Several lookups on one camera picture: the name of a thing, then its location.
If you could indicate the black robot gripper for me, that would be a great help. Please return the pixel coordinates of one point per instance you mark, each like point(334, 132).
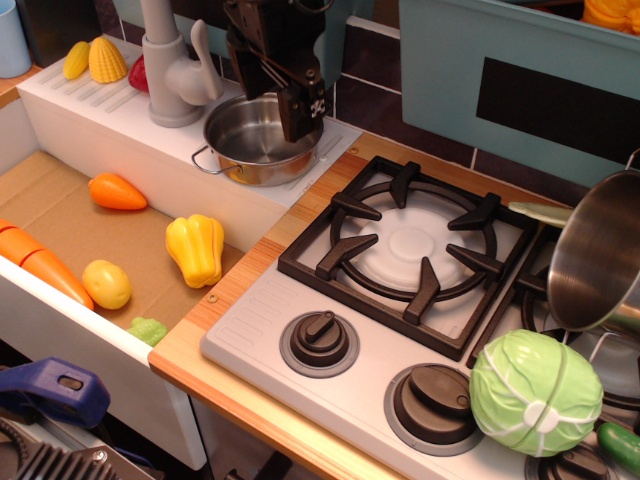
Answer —
point(271, 44)

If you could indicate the small steel pot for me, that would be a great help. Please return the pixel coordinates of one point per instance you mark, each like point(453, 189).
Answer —
point(245, 142)

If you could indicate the black stove grate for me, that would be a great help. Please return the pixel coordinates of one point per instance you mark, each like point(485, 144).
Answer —
point(416, 254)
point(524, 306)

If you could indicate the left black stove knob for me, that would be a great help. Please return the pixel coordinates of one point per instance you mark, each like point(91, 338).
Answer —
point(319, 339)

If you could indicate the black stove knob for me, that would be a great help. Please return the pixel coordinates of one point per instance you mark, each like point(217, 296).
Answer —
point(583, 462)
point(319, 339)
point(428, 406)

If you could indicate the right black stove grate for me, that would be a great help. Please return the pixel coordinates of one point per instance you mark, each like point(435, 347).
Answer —
point(524, 306)

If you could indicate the grey toy stove top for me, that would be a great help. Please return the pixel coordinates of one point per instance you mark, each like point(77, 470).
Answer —
point(251, 340)

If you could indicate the middle black stove knob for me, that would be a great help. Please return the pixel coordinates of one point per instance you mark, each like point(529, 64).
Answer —
point(428, 406)

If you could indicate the large steel pot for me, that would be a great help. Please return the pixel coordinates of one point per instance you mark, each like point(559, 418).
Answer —
point(593, 279)

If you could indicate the right black stove knob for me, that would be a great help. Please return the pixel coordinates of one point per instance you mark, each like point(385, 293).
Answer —
point(583, 462)

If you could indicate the grey toy faucet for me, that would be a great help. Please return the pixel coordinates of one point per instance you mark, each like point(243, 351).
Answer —
point(179, 87)

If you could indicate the red toy pepper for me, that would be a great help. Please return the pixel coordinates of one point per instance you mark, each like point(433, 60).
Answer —
point(137, 77)

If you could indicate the white toy sink unit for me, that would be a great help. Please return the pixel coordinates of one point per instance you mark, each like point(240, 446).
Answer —
point(96, 129)

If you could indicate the yellow toy bell pepper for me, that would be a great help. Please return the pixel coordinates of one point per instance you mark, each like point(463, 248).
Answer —
point(196, 245)

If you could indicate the large yellow toy corn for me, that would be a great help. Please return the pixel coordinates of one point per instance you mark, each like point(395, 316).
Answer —
point(106, 63)

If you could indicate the small orange toy carrot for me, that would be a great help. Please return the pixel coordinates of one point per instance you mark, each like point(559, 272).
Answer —
point(114, 192)

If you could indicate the small yellow toy corn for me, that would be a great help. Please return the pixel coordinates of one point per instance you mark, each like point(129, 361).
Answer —
point(77, 60)

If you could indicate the teal toy microwave cabinet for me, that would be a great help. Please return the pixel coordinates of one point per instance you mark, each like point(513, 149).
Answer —
point(543, 90)

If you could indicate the yellow toy potato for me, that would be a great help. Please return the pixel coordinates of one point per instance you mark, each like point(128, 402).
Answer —
point(107, 284)

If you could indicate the brown cardboard sheet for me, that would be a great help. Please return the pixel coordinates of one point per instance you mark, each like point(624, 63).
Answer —
point(51, 201)

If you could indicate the light green toy vegetable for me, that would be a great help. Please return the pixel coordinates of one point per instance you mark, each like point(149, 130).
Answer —
point(148, 330)

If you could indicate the light blue cup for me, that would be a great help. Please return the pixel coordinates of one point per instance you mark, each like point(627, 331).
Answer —
point(15, 55)

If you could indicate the large orange toy carrot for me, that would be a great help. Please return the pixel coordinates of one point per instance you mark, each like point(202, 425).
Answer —
point(22, 249)

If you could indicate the orange toy food pile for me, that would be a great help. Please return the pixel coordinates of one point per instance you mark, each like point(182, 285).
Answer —
point(618, 15)

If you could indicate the green toy cabbage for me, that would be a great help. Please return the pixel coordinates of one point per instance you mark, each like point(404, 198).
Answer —
point(533, 394)

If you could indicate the blue plastic clamp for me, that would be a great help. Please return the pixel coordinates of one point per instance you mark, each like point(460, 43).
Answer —
point(56, 389)

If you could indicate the green toy cucumber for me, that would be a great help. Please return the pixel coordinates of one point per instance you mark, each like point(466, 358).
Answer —
point(619, 443)

